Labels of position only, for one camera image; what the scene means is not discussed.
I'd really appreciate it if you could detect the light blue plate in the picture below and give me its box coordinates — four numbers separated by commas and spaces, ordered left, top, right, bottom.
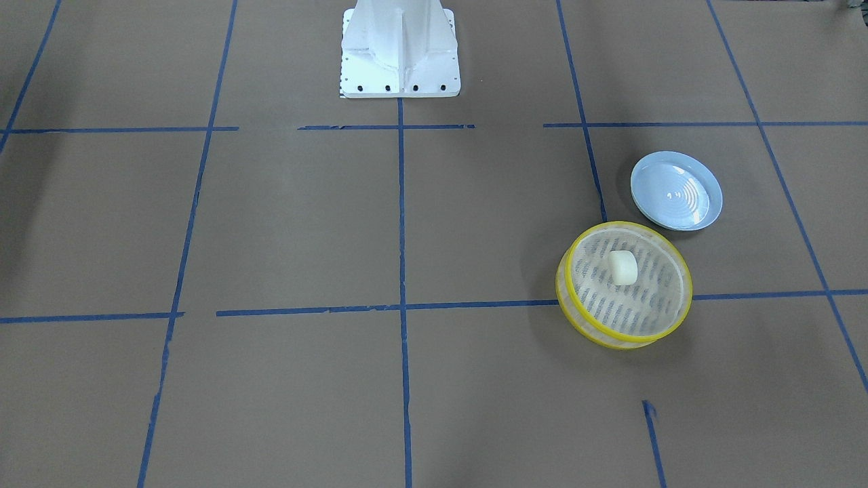
629, 150, 724, 232

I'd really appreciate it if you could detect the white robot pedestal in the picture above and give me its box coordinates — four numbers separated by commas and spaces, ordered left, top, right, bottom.
339, 1, 462, 99

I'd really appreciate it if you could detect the white steamed bun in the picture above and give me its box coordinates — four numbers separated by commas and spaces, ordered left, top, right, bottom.
608, 250, 638, 285

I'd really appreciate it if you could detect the yellow round steamer basket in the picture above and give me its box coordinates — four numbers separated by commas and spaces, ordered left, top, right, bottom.
555, 220, 692, 351

